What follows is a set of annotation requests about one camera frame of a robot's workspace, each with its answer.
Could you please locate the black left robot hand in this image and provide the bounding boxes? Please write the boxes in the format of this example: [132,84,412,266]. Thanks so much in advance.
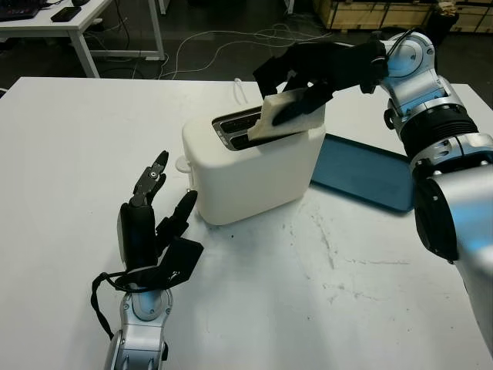
[117,150,199,273]

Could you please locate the white office desk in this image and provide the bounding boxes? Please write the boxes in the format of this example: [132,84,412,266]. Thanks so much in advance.
[0,0,166,78]

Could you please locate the blue plastic tray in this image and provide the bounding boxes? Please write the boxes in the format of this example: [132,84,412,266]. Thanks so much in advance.
[310,133,417,214]

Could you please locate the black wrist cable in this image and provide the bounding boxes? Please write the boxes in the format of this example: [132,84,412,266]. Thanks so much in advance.
[372,29,419,65]
[90,271,155,340]

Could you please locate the black waste bin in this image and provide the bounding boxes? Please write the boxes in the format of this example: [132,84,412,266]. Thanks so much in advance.
[425,2,461,47]

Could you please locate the white two-slot toaster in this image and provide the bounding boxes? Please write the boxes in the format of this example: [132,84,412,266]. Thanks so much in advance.
[180,106,325,227]

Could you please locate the white floor cable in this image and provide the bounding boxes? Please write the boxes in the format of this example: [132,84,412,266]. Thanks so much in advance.
[159,22,336,80]

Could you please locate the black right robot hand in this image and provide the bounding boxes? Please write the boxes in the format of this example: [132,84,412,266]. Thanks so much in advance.
[252,40,371,126]

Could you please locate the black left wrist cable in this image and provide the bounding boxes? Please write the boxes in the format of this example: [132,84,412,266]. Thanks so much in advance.
[90,271,155,340]

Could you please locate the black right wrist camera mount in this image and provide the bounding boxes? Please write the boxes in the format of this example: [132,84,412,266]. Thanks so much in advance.
[360,38,391,95]

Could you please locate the black keyboard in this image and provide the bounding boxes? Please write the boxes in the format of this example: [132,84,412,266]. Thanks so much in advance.
[0,0,42,22]

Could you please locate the white bread slice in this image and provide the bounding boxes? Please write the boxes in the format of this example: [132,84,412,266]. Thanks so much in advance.
[246,89,327,144]

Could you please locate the long wooden crate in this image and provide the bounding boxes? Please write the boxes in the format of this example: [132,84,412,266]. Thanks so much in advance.
[312,0,434,32]

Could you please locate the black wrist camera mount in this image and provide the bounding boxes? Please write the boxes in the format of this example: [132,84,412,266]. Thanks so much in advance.
[115,235,204,294]
[360,38,391,95]

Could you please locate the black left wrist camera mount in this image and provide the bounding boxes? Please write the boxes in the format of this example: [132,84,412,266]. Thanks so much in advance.
[115,235,204,294]

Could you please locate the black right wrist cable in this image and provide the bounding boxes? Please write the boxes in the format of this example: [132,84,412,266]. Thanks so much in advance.
[372,29,419,65]

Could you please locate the white toaster power cord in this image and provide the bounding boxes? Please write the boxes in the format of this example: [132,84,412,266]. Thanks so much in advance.
[233,78,250,106]

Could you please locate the black smartphone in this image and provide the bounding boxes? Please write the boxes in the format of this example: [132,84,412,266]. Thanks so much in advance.
[50,6,82,22]

